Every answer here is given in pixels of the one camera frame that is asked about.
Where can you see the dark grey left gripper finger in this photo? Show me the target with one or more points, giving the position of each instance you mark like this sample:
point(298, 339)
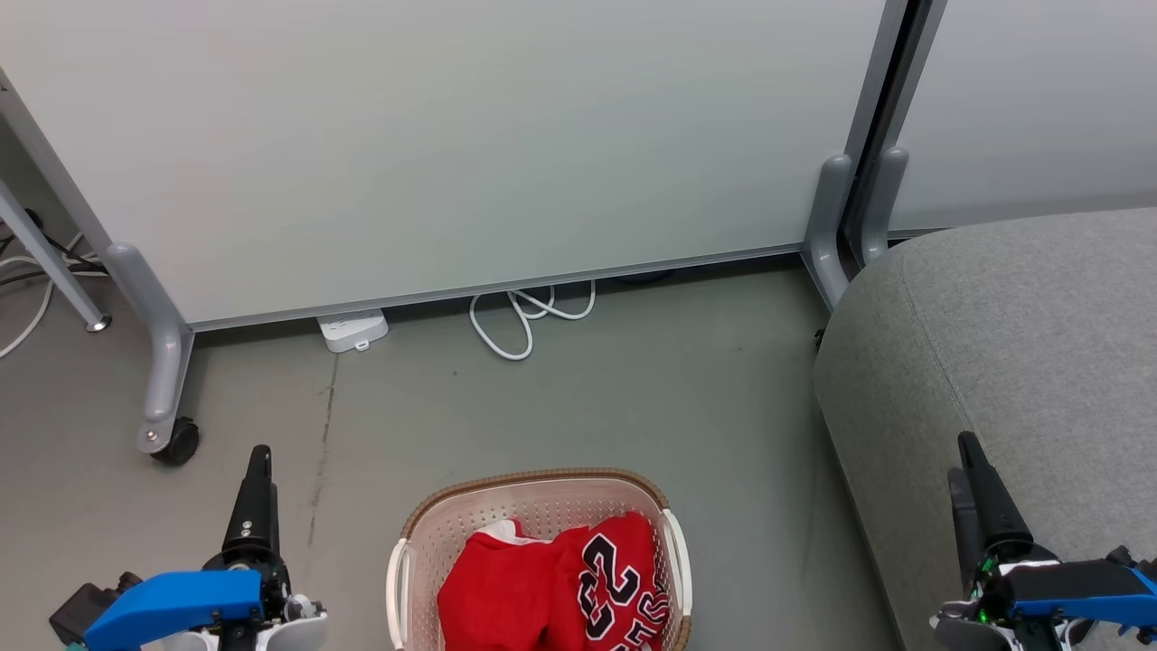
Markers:
point(253, 506)

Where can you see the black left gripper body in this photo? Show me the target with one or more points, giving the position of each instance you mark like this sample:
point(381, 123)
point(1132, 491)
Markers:
point(271, 588)

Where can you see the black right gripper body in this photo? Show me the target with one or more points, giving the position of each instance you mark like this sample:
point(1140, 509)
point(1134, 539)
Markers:
point(999, 565)

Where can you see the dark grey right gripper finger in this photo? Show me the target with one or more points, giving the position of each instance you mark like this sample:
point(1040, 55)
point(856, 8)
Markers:
point(965, 524)
point(994, 511)

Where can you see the plain red garment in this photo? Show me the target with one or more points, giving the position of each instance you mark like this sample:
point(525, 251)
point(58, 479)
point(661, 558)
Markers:
point(506, 588)

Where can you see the red basketball jersey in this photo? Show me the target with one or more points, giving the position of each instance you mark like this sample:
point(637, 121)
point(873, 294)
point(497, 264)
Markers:
point(653, 561)

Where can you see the grey fabric sofa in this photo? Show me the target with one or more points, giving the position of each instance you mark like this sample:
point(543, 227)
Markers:
point(1039, 344)

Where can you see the black caster wheel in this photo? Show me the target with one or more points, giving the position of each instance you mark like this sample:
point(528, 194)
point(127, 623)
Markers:
point(181, 443)

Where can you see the grey partition foot with caster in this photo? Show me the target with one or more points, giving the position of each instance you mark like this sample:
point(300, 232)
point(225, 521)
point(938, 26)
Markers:
point(167, 362)

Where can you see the white power strip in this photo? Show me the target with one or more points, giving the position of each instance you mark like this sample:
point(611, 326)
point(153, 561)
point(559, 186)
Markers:
point(352, 327)

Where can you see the cream plastic laundry basket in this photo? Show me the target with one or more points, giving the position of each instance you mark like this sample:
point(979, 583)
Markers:
point(542, 502)

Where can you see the grey metal table leg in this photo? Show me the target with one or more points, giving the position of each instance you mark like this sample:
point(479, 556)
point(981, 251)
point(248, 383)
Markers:
point(54, 262)

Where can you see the large white partition panel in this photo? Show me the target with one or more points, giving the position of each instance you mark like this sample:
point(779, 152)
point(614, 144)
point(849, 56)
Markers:
point(452, 136)

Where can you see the narrow white partition panel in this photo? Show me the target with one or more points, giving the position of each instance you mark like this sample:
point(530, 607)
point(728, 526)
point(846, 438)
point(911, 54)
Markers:
point(1039, 90)

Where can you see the blue left camera mount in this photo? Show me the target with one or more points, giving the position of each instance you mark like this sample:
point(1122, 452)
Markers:
point(172, 601)

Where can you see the black cube right wrist camera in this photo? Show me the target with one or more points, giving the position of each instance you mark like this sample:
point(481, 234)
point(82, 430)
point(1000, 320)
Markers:
point(1134, 559)

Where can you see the black cube wrist camera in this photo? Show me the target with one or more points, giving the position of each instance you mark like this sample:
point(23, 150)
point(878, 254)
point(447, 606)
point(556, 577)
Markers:
point(86, 606)
point(1134, 559)

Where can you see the black cube left wrist camera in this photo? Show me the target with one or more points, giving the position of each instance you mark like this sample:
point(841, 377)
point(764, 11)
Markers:
point(86, 606)

